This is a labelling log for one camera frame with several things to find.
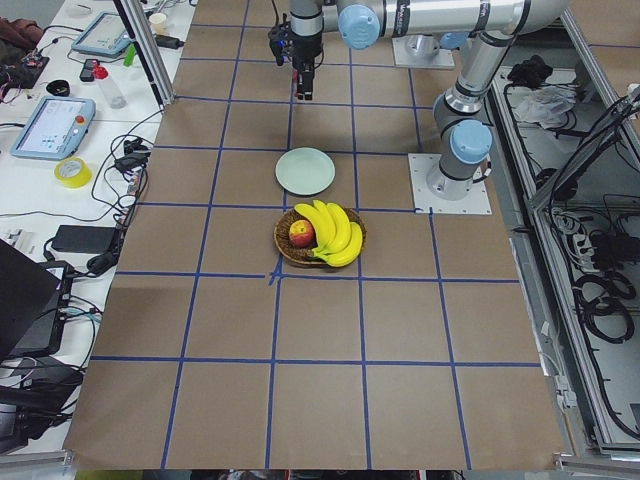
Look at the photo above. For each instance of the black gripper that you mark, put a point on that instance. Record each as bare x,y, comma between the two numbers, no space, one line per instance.
305,49

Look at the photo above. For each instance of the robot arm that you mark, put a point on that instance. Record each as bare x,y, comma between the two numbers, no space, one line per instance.
491,27

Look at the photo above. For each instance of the light green plate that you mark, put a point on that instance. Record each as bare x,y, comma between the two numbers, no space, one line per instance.
305,171

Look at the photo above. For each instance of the white paper cup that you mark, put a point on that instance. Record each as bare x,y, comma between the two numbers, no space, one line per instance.
158,23

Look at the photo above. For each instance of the red yellow apple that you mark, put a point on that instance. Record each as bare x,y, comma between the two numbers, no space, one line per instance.
301,233

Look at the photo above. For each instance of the yellow banana bunch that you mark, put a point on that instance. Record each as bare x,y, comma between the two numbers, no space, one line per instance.
339,240

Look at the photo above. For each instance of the clear bottle red cap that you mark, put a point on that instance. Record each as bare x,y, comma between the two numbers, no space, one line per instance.
108,87

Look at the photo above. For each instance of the far blue teach pendant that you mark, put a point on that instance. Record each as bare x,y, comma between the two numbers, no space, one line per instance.
105,36

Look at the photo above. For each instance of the blue teach pendant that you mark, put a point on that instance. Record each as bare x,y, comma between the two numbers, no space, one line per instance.
105,36
55,129

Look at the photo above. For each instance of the black remote device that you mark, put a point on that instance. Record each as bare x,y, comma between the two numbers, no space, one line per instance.
87,72

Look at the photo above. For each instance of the black round bowl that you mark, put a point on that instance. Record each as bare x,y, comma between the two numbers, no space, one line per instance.
58,88

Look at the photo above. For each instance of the yellow tape roll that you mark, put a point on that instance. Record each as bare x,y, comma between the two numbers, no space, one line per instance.
72,172

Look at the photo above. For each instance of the near blue teach pendant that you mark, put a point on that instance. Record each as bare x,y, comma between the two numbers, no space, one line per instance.
55,129

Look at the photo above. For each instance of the black power adapter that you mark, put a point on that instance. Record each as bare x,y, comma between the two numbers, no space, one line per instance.
83,239

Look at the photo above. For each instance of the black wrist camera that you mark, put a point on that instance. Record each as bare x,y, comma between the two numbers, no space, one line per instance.
279,43

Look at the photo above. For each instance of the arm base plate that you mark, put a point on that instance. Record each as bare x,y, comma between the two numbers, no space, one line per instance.
434,193
422,52

